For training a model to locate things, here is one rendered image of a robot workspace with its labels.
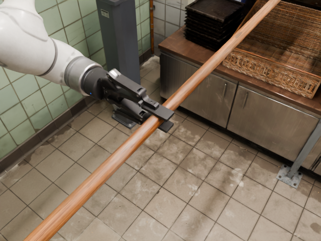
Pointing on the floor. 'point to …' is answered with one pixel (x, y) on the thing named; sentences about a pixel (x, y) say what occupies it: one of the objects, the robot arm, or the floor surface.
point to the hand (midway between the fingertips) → (158, 115)
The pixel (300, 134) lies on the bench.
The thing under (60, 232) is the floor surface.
